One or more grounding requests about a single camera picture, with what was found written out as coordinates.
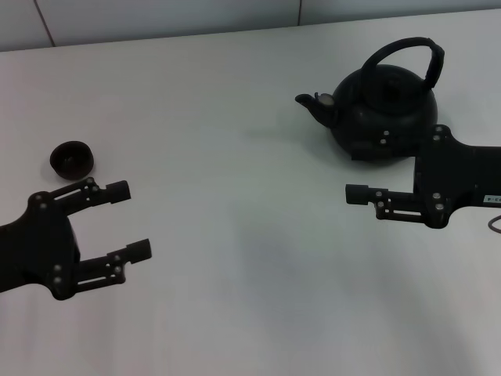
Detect small dark teacup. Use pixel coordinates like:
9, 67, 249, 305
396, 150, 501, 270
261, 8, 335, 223
49, 140, 96, 181

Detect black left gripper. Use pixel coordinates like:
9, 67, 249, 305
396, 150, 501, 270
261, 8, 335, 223
0, 178, 153, 302

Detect black round teapot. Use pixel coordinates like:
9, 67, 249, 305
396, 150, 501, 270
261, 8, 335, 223
294, 37, 446, 161

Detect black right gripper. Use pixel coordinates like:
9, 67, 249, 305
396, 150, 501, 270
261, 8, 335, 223
344, 124, 501, 229

